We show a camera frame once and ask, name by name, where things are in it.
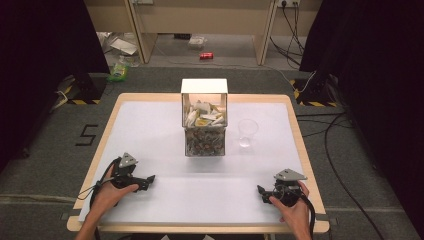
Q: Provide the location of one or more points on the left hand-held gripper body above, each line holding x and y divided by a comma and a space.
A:
124, 173

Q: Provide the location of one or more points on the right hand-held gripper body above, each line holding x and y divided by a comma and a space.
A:
287, 190

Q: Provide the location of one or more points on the person's right hand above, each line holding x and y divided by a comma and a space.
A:
295, 213

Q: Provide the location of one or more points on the person's left hand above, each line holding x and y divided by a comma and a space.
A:
106, 198

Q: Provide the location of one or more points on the white table mat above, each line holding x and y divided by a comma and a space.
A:
186, 196

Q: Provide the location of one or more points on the clear plastic cup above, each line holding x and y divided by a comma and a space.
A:
247, 130

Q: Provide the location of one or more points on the pile of dark patterned sachets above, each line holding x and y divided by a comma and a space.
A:
205, 141

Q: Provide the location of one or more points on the pile of white yellow sachets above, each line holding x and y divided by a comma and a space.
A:
204, 115

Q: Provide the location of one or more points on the black stand base striped tape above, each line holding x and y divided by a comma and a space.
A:
85, 90
313, 93

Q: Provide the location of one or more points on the green packet on floor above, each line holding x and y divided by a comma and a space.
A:
117, 71

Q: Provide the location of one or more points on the clear box with white lid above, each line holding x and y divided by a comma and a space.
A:
204, 90

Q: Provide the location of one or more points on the crumpled silver foil sheets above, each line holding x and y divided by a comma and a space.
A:
120, 45

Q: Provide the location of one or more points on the black curtain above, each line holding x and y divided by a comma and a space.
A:
376, 83
43, 66

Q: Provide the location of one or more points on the red drink can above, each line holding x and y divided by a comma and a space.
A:
206, 55

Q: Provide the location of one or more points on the clear plastic bag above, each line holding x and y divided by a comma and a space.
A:
197, 42

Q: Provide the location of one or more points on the beige wooden desk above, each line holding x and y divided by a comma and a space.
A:
200, 16

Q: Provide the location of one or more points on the white wall socket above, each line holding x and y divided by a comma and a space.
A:
288, 2

